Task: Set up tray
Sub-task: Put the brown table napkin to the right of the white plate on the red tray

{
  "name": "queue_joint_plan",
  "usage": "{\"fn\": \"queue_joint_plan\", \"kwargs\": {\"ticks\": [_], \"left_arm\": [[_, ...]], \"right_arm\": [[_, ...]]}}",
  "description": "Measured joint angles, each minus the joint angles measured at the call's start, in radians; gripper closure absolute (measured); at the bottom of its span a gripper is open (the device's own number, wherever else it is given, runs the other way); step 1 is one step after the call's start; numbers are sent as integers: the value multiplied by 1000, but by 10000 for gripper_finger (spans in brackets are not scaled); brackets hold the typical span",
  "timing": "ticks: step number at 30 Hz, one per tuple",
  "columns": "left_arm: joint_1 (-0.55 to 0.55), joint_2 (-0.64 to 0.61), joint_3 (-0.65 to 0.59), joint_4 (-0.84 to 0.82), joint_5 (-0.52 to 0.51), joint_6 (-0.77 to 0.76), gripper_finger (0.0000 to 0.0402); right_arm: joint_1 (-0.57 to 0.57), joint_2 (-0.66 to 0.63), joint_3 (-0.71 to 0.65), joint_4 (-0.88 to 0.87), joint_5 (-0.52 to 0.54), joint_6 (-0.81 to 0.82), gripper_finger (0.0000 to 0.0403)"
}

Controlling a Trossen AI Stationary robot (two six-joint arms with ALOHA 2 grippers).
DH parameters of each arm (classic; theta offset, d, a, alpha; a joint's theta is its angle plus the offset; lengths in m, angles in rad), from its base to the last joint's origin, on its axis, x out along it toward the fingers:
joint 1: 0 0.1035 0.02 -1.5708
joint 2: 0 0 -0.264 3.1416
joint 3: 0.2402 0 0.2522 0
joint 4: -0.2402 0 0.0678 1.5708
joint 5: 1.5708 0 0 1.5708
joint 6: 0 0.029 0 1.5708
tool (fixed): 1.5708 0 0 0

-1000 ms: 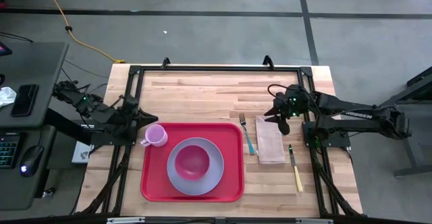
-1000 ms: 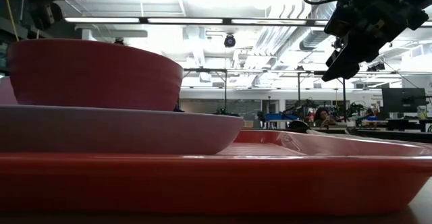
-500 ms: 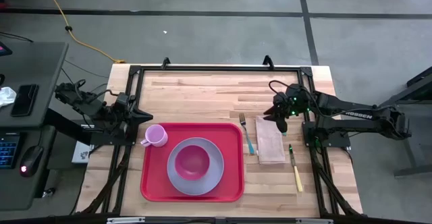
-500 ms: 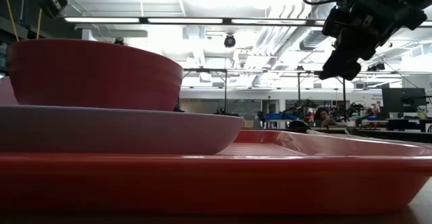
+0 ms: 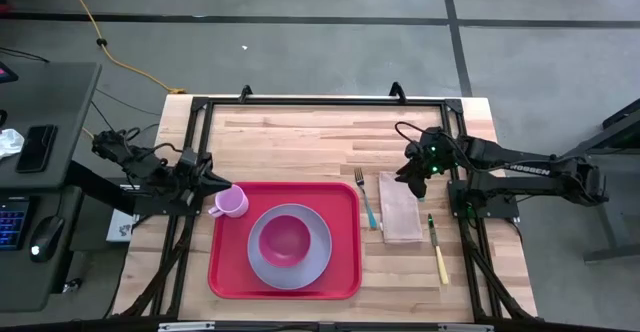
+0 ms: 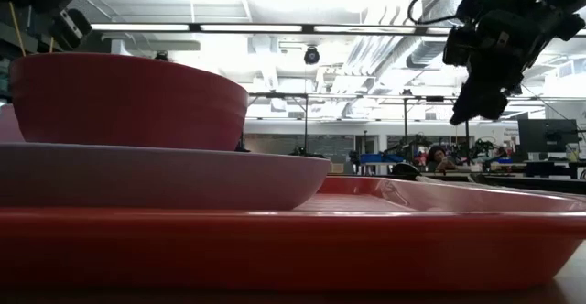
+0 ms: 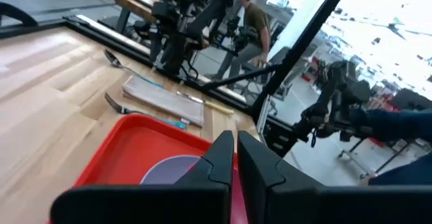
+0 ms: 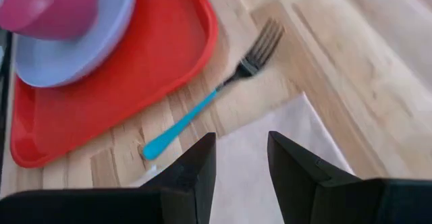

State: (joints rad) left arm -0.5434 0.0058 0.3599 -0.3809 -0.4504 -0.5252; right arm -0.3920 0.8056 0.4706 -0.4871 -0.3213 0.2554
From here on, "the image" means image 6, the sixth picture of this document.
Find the black robot station frame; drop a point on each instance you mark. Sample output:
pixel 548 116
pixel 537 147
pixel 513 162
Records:
pixel 306 121
pixel 405 125

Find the red plastic tray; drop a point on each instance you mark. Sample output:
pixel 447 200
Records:
pixel 320 249

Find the black metal table frame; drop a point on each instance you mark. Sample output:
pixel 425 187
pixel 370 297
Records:
pixel 531 185

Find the person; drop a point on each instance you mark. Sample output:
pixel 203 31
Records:
pixel 439 159

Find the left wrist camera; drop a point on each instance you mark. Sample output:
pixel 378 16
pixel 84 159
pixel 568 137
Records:
pixel 71 29

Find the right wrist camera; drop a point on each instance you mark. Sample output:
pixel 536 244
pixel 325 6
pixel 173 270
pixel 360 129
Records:
pixel 459 45

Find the magenta plastic bowl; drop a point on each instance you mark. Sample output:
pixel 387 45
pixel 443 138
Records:
pixel 128 107

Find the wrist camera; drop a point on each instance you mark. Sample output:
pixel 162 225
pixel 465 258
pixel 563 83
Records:
pixel 459 45
pixel 71 29

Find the long light strip bar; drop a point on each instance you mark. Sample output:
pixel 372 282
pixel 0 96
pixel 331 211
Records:
pixel 274 28

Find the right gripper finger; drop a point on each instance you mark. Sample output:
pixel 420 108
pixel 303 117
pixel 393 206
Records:
pixel 469 102
pixel 494 105

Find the black computer monitor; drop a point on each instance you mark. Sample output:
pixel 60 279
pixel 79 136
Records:
pixel 547 135

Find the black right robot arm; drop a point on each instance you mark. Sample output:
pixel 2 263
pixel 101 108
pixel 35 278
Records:
pixel 563 2

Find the black overhead camera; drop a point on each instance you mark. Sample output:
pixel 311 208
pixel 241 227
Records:
pixel 311 56

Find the lilac ribbed plastic mug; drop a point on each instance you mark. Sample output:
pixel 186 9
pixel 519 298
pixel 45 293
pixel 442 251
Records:
pixel 9 125

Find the silver ventilation duct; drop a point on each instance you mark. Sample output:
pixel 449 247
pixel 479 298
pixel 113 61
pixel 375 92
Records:
pixel 430 52

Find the lavender plastic plate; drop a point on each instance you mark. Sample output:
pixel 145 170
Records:
pixel 160 180

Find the blue plastic bin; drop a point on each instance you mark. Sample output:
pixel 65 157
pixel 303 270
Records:
pixel 380 159

